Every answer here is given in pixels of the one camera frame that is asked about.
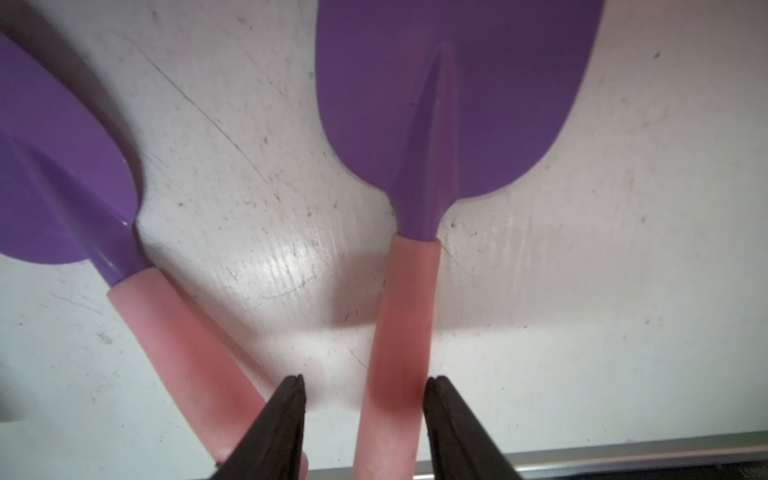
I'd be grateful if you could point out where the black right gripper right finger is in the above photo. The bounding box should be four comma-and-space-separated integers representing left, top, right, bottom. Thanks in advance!
422, 376, 521, 480

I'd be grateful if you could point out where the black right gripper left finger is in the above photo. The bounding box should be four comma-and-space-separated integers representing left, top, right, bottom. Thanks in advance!
212, 375, 306, 480

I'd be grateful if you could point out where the purple shovel pink handle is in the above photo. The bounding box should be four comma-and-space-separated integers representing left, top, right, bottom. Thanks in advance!
315, 1, 603, 479
1, 38, 272, 469

